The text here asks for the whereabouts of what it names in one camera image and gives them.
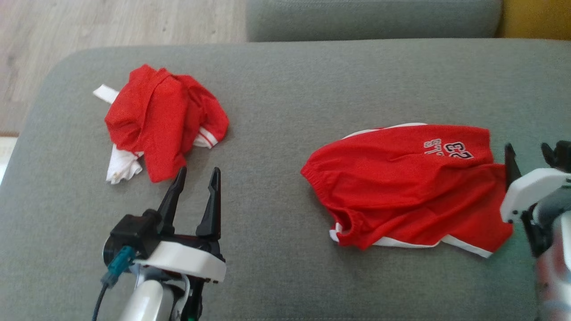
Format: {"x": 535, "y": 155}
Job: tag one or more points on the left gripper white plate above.
{"x": 187, "y": 261}

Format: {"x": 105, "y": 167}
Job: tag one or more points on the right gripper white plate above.
{"x": 531, "y": 191}

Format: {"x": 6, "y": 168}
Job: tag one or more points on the red basketball jersey white sleeves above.
{"x": 156, "y": 116}

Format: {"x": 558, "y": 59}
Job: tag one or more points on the red basketball shorts white stripe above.
{"x": 401, "y": 187}

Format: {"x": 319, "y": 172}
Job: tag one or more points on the large grey sofa ottoman cushion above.
{"x": 276, "y": 178}

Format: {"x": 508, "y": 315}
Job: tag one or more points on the yellow sofa backrest cushion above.
{"x": 539, "y": 18}

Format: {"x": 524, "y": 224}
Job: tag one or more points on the white rug brown edge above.
{"x": 5, "y": 156}

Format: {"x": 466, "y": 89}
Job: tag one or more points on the grey sofa back cushion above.
{"x": 370, "y": 20}

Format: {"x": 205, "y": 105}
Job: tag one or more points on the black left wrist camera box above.
{"x": 134, "y": 229}

